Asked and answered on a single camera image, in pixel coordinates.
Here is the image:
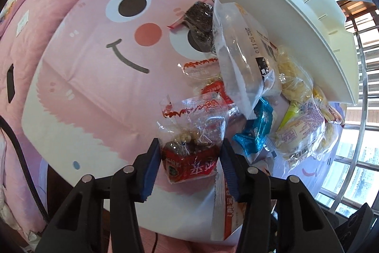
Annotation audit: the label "large clear snack packet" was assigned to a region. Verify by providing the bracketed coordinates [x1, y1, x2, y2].
[212, 0, 282, 120]

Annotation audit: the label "pink quilt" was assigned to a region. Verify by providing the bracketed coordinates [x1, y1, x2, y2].
[0, 0, 143, 253]

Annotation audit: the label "white plastic basket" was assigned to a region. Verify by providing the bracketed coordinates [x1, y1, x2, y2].
[209, 0, 360, 105]

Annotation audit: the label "dark snack packet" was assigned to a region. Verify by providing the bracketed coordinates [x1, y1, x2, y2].
[167, 0, 217, 53]

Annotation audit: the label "pale yellow cake packet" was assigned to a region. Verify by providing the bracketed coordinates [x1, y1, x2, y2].
[268, 100, 325, 159]

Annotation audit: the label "black cable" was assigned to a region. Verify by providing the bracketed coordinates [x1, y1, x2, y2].
[0, 115, 49, 224]

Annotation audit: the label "orange white snack packet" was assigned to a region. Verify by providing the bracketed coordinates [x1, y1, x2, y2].
[210, 170, 248, 242]

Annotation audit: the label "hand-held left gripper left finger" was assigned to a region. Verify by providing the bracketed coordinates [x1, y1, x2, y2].
[36, 137, 163, 253]

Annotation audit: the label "small clear red-print packet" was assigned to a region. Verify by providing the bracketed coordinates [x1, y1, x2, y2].
[178, 56, 221, 78]

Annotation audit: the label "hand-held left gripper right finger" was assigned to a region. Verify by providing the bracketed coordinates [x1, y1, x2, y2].
[219, 139, 335, 253]

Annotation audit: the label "metal window grille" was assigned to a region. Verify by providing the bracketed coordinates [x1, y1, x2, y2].
[317, 0, 379, 212]

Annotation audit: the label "green snack packet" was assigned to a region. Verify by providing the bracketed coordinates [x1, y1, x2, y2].
[278, 100, 299, 129]

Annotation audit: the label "blue snack packet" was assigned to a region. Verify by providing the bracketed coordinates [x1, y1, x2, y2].
[232, 97, 274, 163]

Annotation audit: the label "red clear snack packet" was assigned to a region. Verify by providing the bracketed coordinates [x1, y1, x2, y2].
[158, 93, 230, 184]

